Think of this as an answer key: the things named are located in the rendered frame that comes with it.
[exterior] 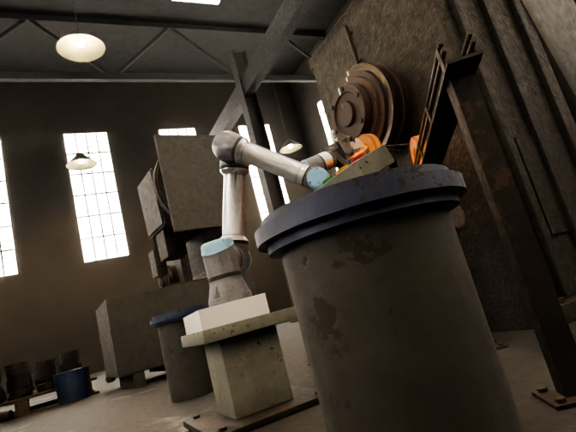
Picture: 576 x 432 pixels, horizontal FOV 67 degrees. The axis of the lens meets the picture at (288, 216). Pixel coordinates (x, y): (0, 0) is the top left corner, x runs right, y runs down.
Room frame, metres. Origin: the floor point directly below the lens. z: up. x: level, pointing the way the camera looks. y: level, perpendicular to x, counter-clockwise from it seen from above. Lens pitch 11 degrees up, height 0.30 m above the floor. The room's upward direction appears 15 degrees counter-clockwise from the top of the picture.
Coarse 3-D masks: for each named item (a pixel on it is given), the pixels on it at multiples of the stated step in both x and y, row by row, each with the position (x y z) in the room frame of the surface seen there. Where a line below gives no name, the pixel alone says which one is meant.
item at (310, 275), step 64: (320, 192) 0.53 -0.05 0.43; (384, 192) 0.50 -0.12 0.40; (448, 192) 0.57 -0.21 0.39; (320, 256) 0.56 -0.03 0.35; (384, 256) 0.54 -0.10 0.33; (448, 256) 0.57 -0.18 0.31; (320, 320) 0.58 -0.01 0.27; (384, 320) 0.54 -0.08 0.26; (448, 320) 0.55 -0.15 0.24; (320, 384) 0.62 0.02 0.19; (384, 384) 0.54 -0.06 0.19; (448, 384) 0.54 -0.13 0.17
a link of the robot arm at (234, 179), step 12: (228, 168) 1.60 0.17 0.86; (240, 168) 1.60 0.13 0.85; (228, 180) 1.62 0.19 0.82; (240, 180) 1.62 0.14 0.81; (228, 192) 1.62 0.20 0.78; (240, 192) 1.63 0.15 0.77; (228, 204) 1.62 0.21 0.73; (240, 204) 1.63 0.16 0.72; (228, 216) 1.62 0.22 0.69; (240, 216) 1.63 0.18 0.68; (228, 228) 1.62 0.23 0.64; (240, 228) 1.63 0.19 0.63; (240, 240) 1.62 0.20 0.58
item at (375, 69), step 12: (348, 72) 2.03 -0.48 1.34; (372, 72) 1.89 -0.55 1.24; (384, 72) 1.87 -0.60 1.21; (384, 84) 1.84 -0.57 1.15; (396, 84) 1.86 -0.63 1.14; (396, 96) 1.85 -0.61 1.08; (396, 108) 1.86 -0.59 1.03; (396, 120) 1.89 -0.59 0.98; (396, 132) 1.93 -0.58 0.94; (384, 144) 1.95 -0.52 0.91
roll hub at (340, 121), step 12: (348, 84) 1.92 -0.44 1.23; (336, 96) 2.02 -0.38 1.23; (348, 96) 1.96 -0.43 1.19; (360, 96) 1.88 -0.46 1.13; (336, 108) 2.06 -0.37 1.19; (348, 108) 1.96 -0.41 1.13; (360, 108) 1.90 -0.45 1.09; (336, 120) 2.08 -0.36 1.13; (348, 120) 1.98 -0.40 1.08; (348, 132) 2.03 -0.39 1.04; (360, 132) 1.94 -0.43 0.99
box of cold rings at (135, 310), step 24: (168, 288) 3.81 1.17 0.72; (192, 288) 3.92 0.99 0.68; (96, 312) 4.18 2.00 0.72; (120, 312) 3.59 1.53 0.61; (144, 312) 3.69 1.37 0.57; (120, 336) 3.57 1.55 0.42; (144, 336) 3.67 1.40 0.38; (120, 360) 3.56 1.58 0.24; (144, 360) 3.65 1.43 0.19; (120, 384) 4.26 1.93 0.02; (144, 384) 3.64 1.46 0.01
